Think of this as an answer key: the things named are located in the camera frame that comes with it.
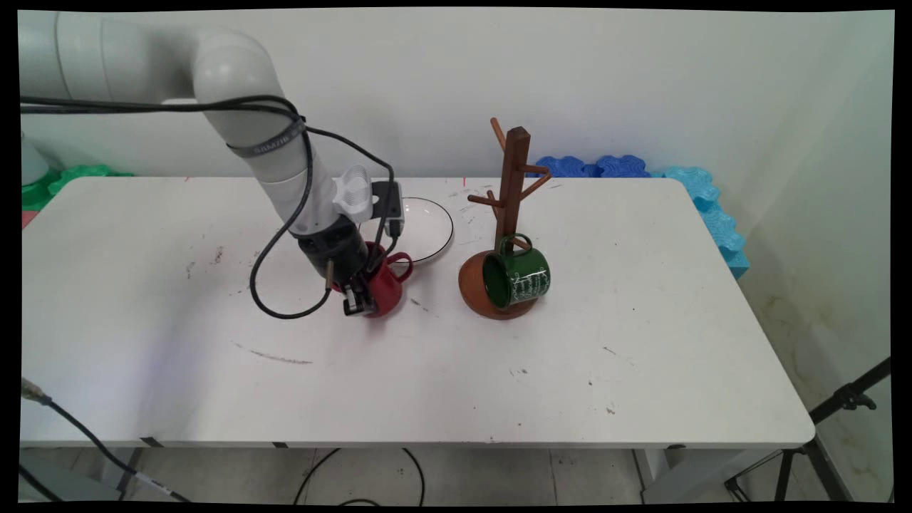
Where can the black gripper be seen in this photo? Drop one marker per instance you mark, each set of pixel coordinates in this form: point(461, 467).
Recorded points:
point(335, 253)

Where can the red enamel mug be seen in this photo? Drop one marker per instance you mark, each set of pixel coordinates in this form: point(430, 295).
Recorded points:
point(388, 292)

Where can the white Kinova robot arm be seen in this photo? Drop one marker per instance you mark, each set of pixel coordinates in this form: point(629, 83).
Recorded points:
point(235, 78)

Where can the white plate with black rim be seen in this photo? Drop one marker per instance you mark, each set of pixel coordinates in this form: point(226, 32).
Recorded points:
point(427, 228)

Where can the dark green printed mug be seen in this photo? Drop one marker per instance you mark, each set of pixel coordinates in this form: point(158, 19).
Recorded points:
point(524, 278)

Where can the brown wooden mug tree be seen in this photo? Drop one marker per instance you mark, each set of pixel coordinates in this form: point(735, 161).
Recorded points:
point(511, 192)

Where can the dark blue foam mat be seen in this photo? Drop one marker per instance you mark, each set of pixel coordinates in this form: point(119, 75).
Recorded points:
point(570, 167)

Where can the white table leg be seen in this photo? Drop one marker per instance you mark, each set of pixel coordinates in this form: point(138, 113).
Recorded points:
point(117, 463)
point(659, 474)

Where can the green foam mat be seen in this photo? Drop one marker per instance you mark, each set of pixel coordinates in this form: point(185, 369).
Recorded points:
point(78, 174)

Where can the pink foam mat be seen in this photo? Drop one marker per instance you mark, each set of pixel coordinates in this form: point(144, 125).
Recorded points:
point(28, 217)

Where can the light blue foam mat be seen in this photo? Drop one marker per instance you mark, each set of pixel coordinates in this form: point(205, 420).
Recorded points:
point(719, 228)

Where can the black tripod stand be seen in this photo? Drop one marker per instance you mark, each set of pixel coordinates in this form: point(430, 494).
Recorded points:
point(819, 413)

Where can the wrist camera with black bracket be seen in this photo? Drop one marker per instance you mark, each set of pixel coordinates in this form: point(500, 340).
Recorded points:
point(390, 206)

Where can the white ribbed camera mount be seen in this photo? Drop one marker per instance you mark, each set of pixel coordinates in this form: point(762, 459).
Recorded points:
point(354, 194)

